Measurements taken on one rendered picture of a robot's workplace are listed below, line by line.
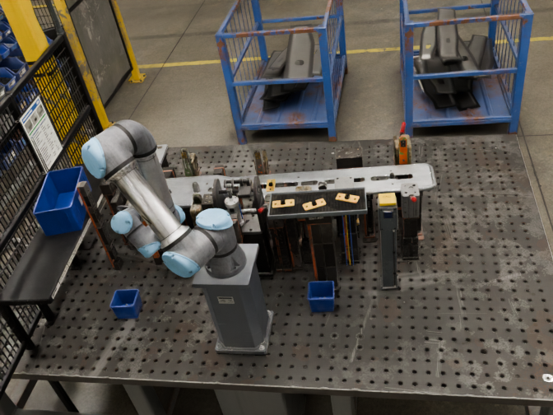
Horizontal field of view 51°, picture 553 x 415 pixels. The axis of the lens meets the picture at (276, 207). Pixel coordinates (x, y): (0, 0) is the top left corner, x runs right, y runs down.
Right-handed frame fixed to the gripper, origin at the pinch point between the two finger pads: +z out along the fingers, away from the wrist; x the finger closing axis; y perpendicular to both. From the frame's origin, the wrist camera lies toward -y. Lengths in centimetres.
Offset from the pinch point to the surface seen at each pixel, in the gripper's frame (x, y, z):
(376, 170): 4, 93, 33
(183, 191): 0.4, 6.4, 28.4
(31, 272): -22, -45, -17
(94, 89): 57, -139, 263
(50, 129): 32, -55, 30
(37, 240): -13, -51, 0
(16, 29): 79, -66, 34
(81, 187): 8.3, -29.6, 3.3
